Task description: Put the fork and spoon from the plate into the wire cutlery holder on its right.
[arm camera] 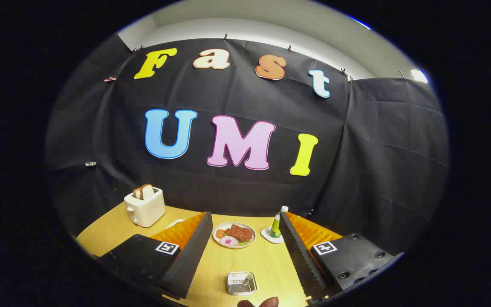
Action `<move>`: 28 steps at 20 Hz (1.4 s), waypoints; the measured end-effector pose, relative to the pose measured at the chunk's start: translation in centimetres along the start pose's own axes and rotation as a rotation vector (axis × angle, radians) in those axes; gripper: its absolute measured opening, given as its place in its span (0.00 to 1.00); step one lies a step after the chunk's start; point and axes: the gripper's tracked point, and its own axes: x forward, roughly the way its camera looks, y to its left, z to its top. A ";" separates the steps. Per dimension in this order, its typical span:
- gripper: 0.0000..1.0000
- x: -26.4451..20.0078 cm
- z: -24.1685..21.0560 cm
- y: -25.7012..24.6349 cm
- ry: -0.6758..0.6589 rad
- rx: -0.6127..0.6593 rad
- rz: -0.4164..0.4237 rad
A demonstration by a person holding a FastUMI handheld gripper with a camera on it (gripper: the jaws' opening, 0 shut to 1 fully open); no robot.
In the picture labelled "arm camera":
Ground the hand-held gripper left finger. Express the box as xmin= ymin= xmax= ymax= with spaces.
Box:
xmin=94 ymin=211 xmax=214 ymax=300

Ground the white oval food plate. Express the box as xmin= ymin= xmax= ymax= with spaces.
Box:
xmin=212 ymin=222 xmax=257 ymax=249

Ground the cream white toaster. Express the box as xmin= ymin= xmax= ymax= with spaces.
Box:
xmin=124 ymin=187 xmax=166 ymax=228

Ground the metal wire cutlery holder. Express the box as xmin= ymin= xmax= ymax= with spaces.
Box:
xmin=227 ymin=272 xmax=257 ymax=296

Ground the white square coaster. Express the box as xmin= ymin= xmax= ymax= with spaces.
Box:
xmin=261 ymin=227 xmax=284 ymax=244

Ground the brown meat piece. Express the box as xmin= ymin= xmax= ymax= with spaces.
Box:
xmin=224 ymin=225 xmax=253 ymax=242

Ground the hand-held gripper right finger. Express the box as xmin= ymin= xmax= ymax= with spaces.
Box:
xmin=279 ymin=211 xmax=404 ymax=304

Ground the black backdrop cloth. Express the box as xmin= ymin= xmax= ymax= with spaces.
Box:
xmin=45 ymin=34 xmax=450 ymax=256

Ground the green label bottle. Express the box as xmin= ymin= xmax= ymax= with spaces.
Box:
xmin=270 ymin=206 xmax=289 ymax=238

